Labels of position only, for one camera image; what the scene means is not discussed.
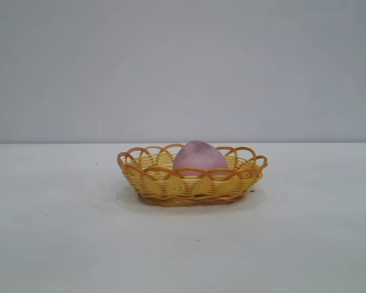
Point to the pink peach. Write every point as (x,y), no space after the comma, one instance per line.
(198,158)

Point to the yellow woven wicker basket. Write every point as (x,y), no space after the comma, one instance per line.
(183,187)

